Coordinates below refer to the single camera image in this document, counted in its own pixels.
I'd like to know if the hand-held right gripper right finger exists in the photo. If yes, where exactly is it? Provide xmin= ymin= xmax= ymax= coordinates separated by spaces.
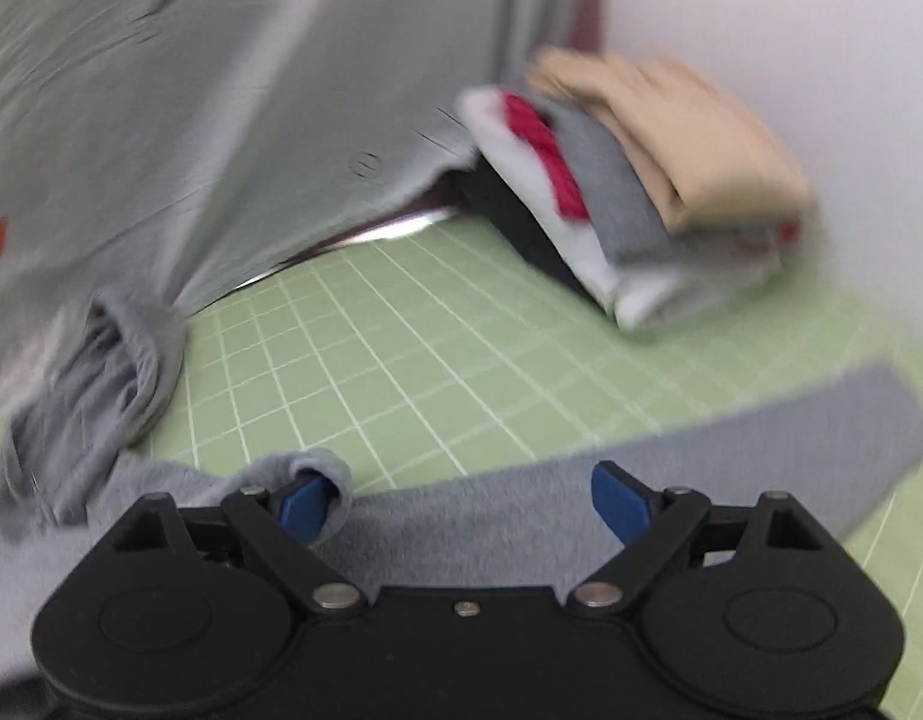
xmin=566 ymin=460 xmax=826 ymax=613

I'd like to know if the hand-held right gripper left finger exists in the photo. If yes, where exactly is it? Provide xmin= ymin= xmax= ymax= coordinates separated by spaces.
xmin=112 ymin=469 xmax=369 ymax=613

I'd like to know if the grey hooded sweatshirt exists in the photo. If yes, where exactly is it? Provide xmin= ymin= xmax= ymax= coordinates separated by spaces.
xmin=0 ymin=292 xmax=923 ymax=595

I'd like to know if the stack of folded clothes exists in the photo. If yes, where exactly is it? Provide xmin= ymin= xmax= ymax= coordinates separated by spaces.
xmin=457 ymin=85 xmax=799 ymax=332

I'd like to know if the green grid mat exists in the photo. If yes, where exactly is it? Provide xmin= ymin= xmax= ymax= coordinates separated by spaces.
xmin=0 ymin=214 xmax=923 ymax=720

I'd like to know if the grey folded garment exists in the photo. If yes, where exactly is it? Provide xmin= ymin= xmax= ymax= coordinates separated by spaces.
xmin=543 ymin=101 xmax=786 ymax=272

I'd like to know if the beige folded garment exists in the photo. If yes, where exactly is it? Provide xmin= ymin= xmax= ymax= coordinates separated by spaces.
xmin=525 ymin=45 xmax=819 ymax=238

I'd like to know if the carrot print grey sheet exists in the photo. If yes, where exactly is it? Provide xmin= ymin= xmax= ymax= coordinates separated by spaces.
xmin=0 ymin=0 xmax=606 ymax=421

